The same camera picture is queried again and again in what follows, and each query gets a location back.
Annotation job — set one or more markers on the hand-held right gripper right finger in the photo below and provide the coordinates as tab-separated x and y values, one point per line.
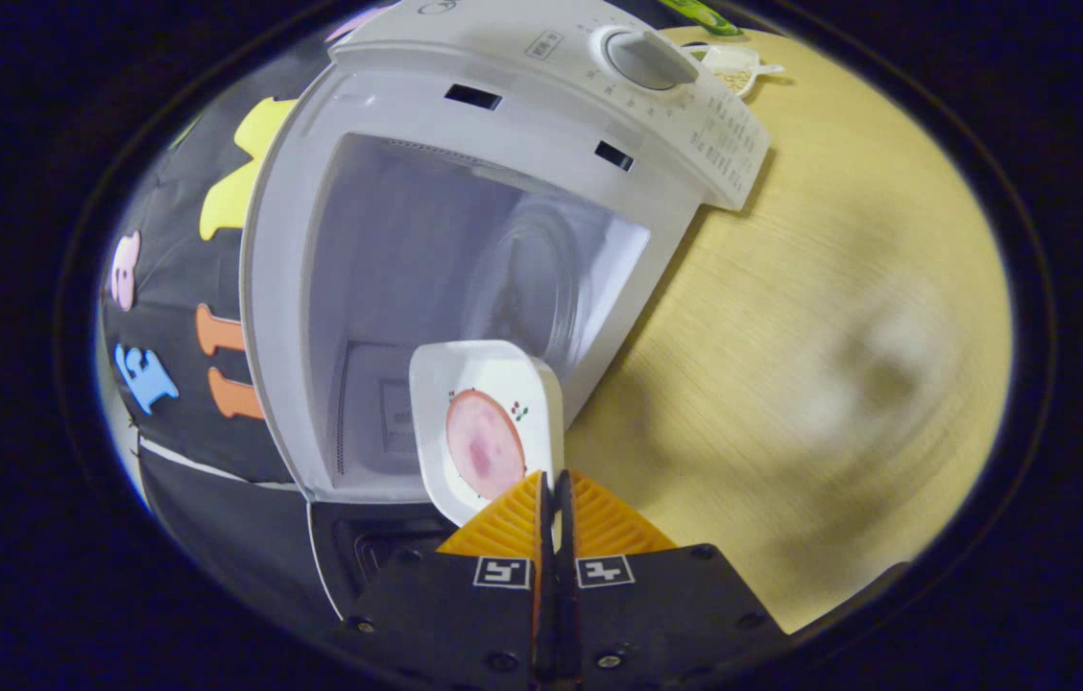
657	619

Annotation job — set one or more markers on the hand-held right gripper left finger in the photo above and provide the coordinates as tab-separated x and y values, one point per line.
450	624

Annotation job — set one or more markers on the white dish with ham slice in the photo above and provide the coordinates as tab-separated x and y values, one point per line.
484	384

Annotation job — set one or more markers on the white microwave oven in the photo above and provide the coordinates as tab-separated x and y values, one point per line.
503	106

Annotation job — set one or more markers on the glass turntable plate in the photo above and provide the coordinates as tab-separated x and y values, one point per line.
541	278

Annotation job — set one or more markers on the white divided tray with beans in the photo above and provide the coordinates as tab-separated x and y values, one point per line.
734	67

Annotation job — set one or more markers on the green drink bottle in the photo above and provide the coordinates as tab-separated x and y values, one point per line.
700	14

